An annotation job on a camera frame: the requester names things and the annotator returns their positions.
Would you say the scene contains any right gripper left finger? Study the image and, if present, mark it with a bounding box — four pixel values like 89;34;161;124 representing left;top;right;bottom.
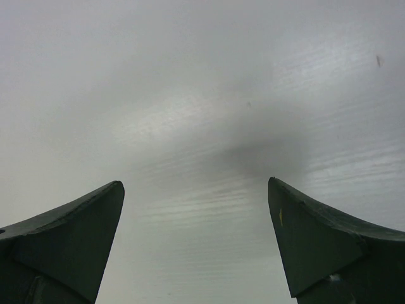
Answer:
1;180;125;303

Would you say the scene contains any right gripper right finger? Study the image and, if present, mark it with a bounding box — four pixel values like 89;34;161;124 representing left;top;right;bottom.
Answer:
268;177;404;303

